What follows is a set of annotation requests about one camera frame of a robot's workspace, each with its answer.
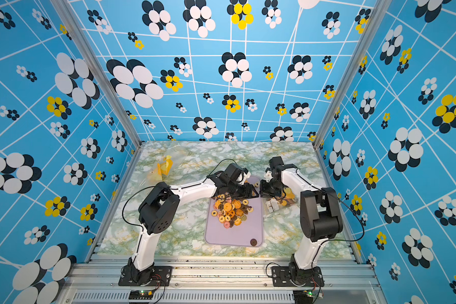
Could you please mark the poured cookies pile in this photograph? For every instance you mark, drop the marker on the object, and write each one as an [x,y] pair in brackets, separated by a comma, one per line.
[231,211]

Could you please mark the ziploc cookie bag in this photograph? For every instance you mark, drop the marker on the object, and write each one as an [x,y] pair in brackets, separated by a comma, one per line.
[148,179]
[276,204]

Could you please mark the left green circuit board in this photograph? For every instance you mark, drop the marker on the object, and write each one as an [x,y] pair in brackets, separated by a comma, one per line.
[141,295]

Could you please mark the lilac rectangular tray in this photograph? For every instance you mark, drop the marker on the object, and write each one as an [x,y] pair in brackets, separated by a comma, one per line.
[240,235]

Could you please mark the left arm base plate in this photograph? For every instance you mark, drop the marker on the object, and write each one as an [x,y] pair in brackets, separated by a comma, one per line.
[152,276]

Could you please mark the right aluminium corner post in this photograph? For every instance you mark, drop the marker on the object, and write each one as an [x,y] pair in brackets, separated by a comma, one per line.
[378,13]

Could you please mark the right green circuit board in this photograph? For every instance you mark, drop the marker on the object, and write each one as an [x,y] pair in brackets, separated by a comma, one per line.
[305,297]

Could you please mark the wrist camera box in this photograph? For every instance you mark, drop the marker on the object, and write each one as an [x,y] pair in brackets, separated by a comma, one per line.
[276,166]
[244,175]

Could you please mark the green circuit board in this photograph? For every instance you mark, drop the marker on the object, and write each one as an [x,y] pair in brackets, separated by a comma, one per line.
[305,297]
[141,295]

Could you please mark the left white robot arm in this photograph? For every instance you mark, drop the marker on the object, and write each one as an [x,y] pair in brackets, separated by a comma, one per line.
[157,211]

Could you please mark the aluminium corner post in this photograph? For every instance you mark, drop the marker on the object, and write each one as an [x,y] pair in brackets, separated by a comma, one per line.
[378,13]
[65,13]

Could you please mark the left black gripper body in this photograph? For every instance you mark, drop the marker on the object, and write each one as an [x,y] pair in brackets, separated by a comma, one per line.
[241,190]

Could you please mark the left aluminium corner post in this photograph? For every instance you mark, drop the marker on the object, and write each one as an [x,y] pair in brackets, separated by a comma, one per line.
[65,13]

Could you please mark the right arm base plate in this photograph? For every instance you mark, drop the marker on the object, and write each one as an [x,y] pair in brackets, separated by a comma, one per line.
[289,277]

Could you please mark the ziploc bag of cookies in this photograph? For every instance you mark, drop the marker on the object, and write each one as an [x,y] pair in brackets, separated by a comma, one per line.
[173,158]

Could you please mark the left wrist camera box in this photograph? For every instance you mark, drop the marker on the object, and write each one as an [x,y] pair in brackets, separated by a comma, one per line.
[244,175]

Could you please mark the aluminium front rail frame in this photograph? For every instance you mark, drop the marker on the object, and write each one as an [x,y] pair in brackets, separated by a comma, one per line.
[219,280]

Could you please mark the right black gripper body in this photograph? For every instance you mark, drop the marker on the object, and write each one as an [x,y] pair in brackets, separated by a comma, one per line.
[270,189]

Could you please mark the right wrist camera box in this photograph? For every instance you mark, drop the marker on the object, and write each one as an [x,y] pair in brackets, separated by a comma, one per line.
[276,166]

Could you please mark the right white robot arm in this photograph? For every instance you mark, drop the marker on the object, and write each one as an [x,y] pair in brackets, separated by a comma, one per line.
[320,217]

